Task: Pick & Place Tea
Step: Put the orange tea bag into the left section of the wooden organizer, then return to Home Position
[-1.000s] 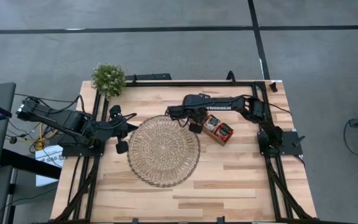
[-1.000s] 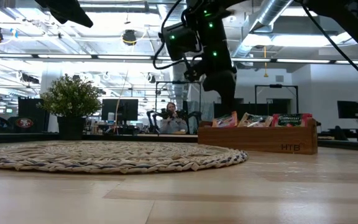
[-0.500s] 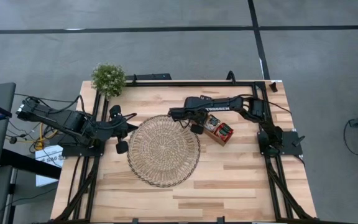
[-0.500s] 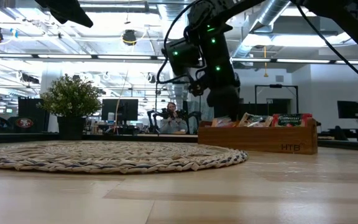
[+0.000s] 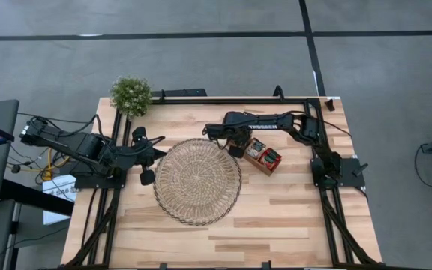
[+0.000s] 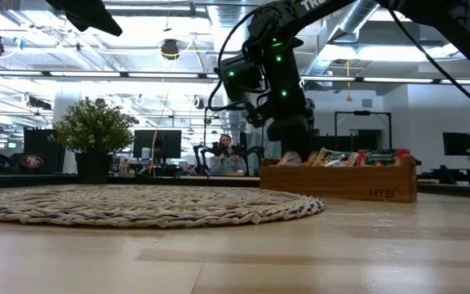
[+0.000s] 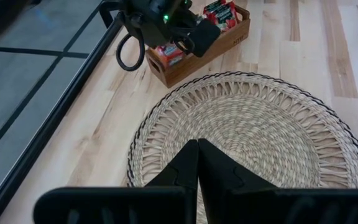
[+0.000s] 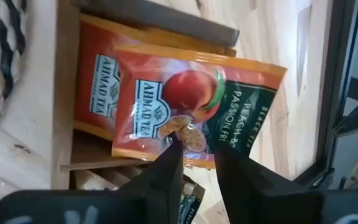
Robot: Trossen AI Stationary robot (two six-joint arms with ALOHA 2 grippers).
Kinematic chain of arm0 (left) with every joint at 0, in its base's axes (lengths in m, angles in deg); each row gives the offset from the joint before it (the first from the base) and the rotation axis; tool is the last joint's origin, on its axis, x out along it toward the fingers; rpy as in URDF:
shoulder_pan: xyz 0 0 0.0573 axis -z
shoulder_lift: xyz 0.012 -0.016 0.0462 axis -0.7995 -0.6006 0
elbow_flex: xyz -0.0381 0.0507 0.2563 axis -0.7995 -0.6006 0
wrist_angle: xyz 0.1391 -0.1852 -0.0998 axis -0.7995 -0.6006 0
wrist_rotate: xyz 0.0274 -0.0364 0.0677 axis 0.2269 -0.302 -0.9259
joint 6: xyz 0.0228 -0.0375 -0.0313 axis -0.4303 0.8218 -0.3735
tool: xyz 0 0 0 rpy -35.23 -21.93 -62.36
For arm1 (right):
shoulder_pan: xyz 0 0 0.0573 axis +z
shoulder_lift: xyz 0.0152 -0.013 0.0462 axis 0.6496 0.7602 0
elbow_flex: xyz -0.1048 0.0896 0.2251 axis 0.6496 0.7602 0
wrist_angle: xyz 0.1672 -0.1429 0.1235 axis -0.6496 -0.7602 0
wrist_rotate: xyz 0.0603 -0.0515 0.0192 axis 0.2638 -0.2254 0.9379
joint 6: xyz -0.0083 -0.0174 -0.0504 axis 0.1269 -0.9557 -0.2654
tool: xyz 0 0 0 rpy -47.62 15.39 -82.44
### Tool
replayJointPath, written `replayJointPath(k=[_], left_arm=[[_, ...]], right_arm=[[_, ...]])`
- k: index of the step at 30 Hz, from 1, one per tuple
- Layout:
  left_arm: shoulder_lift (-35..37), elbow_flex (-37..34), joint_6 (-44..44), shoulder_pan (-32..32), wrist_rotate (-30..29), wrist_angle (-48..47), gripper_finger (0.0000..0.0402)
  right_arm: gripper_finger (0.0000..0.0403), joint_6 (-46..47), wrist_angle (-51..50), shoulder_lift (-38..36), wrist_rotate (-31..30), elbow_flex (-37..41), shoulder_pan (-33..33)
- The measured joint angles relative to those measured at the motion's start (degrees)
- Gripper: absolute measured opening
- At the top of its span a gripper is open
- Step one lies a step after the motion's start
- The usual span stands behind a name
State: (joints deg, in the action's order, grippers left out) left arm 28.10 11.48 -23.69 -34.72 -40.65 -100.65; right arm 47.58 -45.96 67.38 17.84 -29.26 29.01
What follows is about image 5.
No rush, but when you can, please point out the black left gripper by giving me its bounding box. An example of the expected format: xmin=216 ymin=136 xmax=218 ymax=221
xmin=120 ymin=126 xmax=167 ymax=187

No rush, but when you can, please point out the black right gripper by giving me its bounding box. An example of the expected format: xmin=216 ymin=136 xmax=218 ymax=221
xmin=223 ymin=125 xmax=250 ymax=160

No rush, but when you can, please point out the gold vanilla tea packet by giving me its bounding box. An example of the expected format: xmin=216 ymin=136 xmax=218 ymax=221
xmin=246 ymin=138 xmax=267 ymax=159

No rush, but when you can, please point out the wooden tea box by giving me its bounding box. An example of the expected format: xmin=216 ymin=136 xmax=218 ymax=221
xmin=242 ymin=137 xmax=284 ymax=178

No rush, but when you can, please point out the red strawberry tea packet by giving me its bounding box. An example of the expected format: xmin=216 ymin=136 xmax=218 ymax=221
xmin=259 ymin=148 xmax=283 ymax=172

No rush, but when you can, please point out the woven round placemat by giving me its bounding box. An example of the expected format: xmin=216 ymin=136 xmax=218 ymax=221
xmin=152 ymin=137 xmax=243 ymax=227

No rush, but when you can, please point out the green artificial plant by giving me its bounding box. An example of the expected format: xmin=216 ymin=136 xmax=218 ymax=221
xmin=109 ymin=75 xmax=154 ymax=119

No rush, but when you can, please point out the black bar device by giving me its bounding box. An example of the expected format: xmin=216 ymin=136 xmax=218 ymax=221
xmin=151 ymin=88 xmax=209 ymax=99

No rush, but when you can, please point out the white cardboard box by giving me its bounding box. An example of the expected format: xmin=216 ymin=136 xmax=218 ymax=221
xmin=42 ymin=173 xmax=78 ymax=227

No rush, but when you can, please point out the black desk crossbar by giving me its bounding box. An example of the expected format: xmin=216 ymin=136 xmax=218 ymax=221
xmin=0 ymin=178 xmax=75 ymax=218

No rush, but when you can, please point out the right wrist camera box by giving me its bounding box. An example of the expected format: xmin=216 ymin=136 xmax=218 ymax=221
xmin=202 ymin=124 xmax=225 ymax=142

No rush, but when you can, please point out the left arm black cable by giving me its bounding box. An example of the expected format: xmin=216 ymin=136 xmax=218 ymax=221
xmin=30 ymin=114 xmax=167 ymax=158

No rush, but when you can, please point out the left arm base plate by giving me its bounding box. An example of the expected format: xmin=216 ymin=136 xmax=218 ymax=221
xmin=69 ymin=163 xmax=128 ymax=190

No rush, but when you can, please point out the black handle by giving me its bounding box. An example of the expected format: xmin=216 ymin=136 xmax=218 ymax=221
xmin=272 ymin=84 xmax=287 ymax=101

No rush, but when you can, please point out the yellow cable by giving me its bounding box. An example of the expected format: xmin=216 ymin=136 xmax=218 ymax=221
xmin=20 ymin=148 xmax=71 ymax=182

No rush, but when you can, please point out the right arm long black cable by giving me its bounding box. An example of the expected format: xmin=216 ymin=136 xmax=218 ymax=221
xmin=292 ymin=109 xmax=353 ymax=139

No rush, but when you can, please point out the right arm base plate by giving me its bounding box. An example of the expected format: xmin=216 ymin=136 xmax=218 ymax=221
xmin=310 ymin=156 xmax=369 ymax=189

